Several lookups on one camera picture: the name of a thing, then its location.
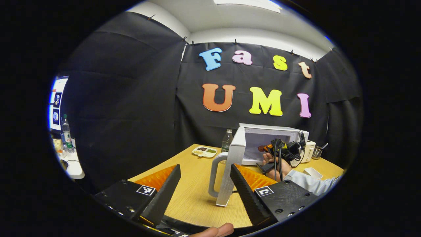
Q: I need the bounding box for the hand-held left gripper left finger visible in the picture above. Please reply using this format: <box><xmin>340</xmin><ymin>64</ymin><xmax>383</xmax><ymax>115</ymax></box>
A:
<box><xmin>93</xmin><ymin>164</ymin><xmax>182</xmax><ymax>227</ymax></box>

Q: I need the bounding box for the large ceiling light panel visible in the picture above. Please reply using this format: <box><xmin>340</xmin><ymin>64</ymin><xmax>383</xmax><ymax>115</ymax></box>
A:
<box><xmin>213</xmin><ymin>0</ymin><xmax>282</xmax><ymax>14</ymax></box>

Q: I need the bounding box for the clear bottle green label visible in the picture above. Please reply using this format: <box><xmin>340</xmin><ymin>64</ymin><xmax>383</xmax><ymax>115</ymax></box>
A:
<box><xmin>61</xmin><ymin>114</ymin><xmax>75</xmax><ymax>154</ymax></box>
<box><xmin>221</xmin><ymin>129</ymin><xmax>234</xmax><ymax>154</ymax></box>

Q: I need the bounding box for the white divided snack plate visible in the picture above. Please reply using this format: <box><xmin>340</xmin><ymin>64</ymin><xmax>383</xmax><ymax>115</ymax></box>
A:
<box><xmin>192</xmin><ymin>145</ymin><xmax>218</xmax><ymax>159</ymax></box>

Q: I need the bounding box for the white rectangular dish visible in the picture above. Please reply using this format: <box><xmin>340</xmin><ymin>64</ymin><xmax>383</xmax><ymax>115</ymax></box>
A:
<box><xmin>302</xmin><ymin>167</ymin><xmax>324</xmax><ymax>180</ymax></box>

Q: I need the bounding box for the white side table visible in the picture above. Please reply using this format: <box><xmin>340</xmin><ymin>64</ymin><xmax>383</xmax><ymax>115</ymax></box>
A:
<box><xmin>53</xmin><ymin>138</ymin><xmax>86</xmax><ymax>180</ymax></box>

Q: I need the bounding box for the metal wire utensil holder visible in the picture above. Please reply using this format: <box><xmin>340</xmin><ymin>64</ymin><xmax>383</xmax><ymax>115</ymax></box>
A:
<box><xmin>311</xmin><ymin>143</ymin><xmax>329</xmax><ymax>160</ymax></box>

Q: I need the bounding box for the black backdrop cloth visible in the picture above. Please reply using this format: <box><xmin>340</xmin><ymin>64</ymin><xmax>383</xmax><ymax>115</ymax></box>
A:
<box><xmin>61</xmin><ymin>12</ymin><xmax>364</xmax><ymax>195</ymax></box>

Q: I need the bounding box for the white toaster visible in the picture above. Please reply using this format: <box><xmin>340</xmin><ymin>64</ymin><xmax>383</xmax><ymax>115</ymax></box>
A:
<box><xmin>301</xmin><ymin>140</ymin><xmax>316</xmax><ymax>164</ymax></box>

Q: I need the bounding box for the white microwave oven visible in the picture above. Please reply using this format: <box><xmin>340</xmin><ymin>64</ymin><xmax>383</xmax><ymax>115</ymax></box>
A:
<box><xmin>208</xmin><ymin>123</ymin><xmax>310</xmax><ymax>207</ymax></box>

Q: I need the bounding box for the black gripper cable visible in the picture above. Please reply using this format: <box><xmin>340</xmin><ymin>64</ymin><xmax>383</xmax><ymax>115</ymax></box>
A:
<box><xmin>273</xmin><ymin>140</ymin><xmax>285</xmax><ymax>182</ymax></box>

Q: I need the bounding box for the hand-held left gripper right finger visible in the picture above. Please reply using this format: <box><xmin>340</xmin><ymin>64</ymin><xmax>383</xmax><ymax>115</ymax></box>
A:
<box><xmin>230</xmin><ymin>164</ymin><xmax>320</xmax><ymax>227</ymax></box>

